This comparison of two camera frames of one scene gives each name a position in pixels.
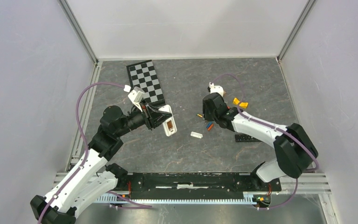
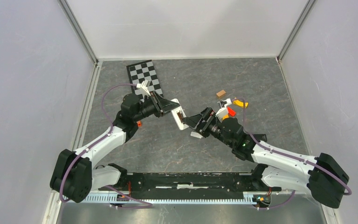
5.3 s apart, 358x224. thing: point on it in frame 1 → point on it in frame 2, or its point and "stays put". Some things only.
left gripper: (154, 118) → (161, 105)
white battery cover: (196, 135) stays put
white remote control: (169, 125) → (178, 113)
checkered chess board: (142, 75) stays put
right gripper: (205, 111) → (195, 121)
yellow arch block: (242, 105) stays put
